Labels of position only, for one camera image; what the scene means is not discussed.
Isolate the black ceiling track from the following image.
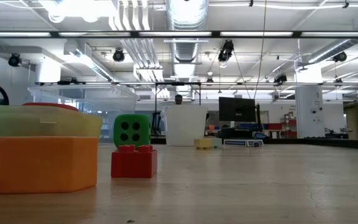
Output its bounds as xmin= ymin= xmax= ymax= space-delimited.
xmin=35 ymin=80 xmax=358 ymax=87

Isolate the thin hanging cable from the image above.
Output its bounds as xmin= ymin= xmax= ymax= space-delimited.
xmin=252 ymin=0 xmax=267 ymax=100

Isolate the silver ventilation duct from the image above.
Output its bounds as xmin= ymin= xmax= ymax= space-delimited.
xmin=306 ymin=15 xmax=358 ymax=65
xmin=165 ymin=0 xmax=210 ymax=63

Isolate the shelf with red blue bins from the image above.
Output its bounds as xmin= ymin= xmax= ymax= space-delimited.
xmin=261 ymin=119 xmax=298 ymax=139

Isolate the small red toy brick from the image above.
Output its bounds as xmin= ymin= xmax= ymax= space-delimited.
xmin=111 ymin=144 xmax=158 ymax=179

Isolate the small yellow toy brick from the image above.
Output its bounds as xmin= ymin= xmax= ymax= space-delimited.
xmin=193 ymin=138 xmax=213 ymax=150

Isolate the clear plastic container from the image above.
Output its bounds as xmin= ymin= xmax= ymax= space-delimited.
xmin=28 ymin=86 xmax=139 ymax=139

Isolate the playing card box with heart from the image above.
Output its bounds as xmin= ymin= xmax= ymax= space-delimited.
xmin=223 ymin=138 xmax=265 ymax=148

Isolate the black background frame stand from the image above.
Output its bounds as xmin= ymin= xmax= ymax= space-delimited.
xmin=154 ymin=82 xmax=202 ymax=106

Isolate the yellow translucent plastic tray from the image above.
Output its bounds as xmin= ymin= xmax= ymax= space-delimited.
xmin=0 ymin=105 xmax=103 ymax=138

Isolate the orange wedge toy brick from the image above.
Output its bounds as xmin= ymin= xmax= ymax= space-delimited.
xmin=0 ymin=136 xmax=99 ymax=194

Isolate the black aluminium table frame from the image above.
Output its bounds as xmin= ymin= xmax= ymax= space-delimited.
xmin=98 ymin=136 xmax=358 ymax=151

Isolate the white translucent plastic cup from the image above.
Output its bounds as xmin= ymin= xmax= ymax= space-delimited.
xmin=161 ymin=105 xmax=209 ymax=147

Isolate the black overhead frame bar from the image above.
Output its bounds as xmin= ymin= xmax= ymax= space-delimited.
xmin=0 ymin=30 xmax=358 ymax=39

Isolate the black computer monitor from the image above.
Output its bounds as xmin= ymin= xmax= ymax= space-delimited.
xmin=218 ymin=96 xmax=257 ymax=123

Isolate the white column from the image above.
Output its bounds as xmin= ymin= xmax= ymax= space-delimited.
xmin=295 ymin=63 xmax=325 ymax=139

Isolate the green foam die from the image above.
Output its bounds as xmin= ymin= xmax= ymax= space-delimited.
xmin=113 ymin=113 xmax=152 ymax=149

